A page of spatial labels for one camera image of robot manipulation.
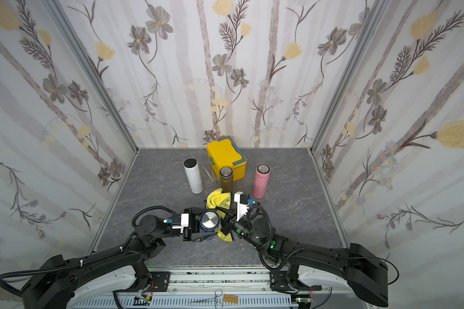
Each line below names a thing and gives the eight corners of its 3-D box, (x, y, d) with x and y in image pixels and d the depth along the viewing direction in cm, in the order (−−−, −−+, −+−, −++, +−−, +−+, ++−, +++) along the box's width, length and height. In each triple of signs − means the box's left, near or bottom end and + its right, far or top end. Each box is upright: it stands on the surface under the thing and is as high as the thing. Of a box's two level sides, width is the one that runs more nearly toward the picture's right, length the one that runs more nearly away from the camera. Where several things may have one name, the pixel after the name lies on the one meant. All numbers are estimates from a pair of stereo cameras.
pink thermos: (253, 199, 100) (256, 174, 83) (252, 188, 104) (255, 163, 88) (265, 199, 100) (271, 174, 83) (264, 188, 105) (269, 163, 88)
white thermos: (191, 194, 102) (182, 167, 85) (193, 185, 106) (184, 158, 88) (202, 194, 102) (195, 167, 85) (203, 185, 106) (197, 158, 88)
